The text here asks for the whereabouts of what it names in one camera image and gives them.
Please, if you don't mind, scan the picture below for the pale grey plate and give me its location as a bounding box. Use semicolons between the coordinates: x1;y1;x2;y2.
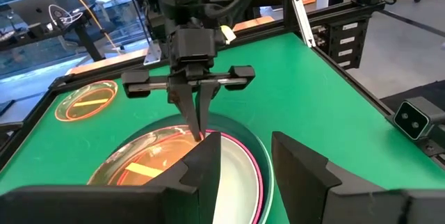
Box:
212;134;261;224

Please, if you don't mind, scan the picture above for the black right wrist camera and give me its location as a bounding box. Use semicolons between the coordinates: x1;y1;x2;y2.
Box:
172;28;219;69

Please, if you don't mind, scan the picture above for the light green large plate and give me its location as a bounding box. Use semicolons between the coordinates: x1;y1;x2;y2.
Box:
111;111;276;224

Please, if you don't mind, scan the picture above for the dark green large plate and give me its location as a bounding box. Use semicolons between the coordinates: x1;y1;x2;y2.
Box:
113;111;270;224

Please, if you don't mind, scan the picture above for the black desk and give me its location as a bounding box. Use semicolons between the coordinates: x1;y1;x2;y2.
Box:
0;8;106;62

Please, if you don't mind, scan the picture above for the silver laptop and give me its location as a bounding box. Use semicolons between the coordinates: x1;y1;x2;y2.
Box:
8;0;67;26

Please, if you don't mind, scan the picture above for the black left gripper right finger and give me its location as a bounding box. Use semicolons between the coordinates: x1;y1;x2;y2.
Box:
271;131;445;224

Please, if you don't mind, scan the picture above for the yellow tape tag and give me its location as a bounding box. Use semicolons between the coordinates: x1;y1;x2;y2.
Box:
219;24;238;45

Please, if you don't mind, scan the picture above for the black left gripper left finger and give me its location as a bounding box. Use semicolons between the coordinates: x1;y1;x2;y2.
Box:
0;131;222;224

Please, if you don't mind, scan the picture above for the black box with white labels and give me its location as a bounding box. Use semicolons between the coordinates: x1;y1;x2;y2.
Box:
312;17;371;71

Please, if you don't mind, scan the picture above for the small metal corner bracket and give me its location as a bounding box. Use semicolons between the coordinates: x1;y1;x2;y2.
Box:
143;40;163;66

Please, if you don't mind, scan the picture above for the clear orange small plate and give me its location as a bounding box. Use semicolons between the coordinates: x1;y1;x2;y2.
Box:
54;79;119;123
86;125;209;187

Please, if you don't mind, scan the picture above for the grey table-level camera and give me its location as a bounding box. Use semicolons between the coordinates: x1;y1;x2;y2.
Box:
392;95;445;142

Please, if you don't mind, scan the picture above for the white cable loop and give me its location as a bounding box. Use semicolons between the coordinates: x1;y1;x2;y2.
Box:
47;3;85;27

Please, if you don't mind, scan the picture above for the green table mat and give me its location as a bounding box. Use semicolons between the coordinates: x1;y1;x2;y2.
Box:
0;32;445;224

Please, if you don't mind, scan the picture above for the yellow cable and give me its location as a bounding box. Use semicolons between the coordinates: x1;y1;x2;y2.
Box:
56;0;121;51

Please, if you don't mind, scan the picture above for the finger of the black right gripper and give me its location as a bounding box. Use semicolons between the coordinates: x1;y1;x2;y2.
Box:
168;77;203;143
198;79;221;136

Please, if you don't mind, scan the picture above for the pink plate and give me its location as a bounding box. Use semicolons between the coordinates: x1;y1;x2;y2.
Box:
203;129;266;224

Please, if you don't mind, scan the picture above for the silver aluminium bracket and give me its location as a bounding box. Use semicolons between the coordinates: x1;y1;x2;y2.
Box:
291;0;317;49

